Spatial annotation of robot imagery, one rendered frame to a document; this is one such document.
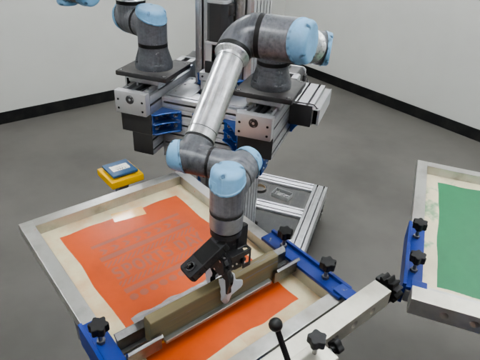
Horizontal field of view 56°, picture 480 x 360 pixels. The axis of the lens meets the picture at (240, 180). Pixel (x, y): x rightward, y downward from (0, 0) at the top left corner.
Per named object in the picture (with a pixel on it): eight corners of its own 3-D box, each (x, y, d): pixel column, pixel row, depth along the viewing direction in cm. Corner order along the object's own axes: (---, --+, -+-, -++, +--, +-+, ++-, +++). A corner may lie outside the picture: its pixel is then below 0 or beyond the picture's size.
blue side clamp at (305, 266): (259, 252, 137) (261, 234, 133) (271, 246, 139) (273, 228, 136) (335, 314, 117) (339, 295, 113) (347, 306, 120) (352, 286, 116)
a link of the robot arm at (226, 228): (223, 226, 95) (201, 208, 100) (222, 243, 97) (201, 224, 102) (250, 213, 99) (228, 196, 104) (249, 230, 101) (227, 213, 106)
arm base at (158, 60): (146, 58, 191) (145, 35, 186) (178, 63, 187) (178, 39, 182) (128, 68, 179) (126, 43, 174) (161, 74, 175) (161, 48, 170)
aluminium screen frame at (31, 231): (21, 233, 137) (18, 223, 135) (183, 177, 169) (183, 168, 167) (149, 444, 86) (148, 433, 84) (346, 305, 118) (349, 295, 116)
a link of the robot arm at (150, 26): (148, 47, 171) (146, 10, 164) (128, 39, 179) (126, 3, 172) (174, 43, 178) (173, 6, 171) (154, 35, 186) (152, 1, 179)
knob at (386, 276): (363, 296, 118) (368, 275, 114) (376, 287, 121) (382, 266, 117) (386, 314, 113) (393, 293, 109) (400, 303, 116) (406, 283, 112)
